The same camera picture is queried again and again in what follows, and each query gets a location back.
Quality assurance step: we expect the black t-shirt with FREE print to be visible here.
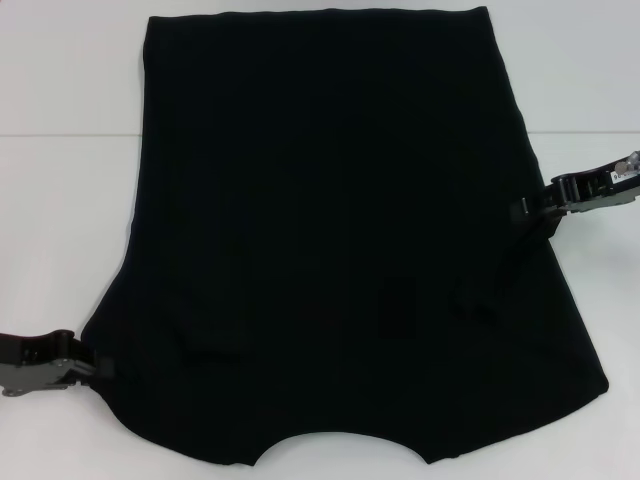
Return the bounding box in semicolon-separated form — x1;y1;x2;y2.
79;5;611;454

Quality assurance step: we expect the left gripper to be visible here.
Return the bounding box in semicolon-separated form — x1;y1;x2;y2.
0;328;117;399

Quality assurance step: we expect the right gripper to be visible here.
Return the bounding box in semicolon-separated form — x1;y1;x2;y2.
509;149;640;239

